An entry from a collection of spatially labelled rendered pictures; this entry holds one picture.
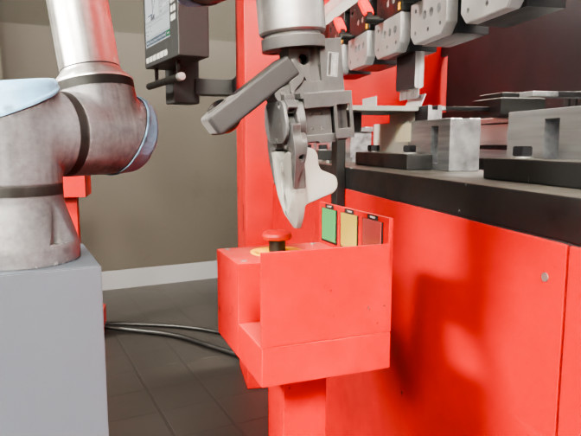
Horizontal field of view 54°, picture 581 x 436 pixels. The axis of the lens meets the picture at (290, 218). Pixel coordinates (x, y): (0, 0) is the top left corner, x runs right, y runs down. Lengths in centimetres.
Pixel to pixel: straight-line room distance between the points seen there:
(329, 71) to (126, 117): 32
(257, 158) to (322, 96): 144
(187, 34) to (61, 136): 145
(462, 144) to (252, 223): 116
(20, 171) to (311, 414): 47
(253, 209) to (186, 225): 183
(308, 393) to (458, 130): 55
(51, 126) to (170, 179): 306
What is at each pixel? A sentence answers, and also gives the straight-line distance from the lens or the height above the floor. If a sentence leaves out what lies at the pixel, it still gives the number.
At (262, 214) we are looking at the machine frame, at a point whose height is 67.
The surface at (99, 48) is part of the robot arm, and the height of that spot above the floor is 106.
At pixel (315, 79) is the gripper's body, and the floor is 100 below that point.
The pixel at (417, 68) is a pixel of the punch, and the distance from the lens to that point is 126.
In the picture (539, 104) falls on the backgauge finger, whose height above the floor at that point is 101.
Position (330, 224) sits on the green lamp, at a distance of 79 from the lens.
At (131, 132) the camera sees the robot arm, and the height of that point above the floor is 94.
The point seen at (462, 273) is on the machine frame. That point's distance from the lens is 78.
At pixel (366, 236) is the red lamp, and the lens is 70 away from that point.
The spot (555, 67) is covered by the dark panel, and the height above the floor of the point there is 113.
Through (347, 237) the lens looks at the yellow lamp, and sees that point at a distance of 75.
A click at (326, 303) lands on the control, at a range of 64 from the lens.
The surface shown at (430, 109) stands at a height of 99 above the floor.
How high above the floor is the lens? 92
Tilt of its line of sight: 7 degrees down
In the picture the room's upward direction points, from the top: straight up
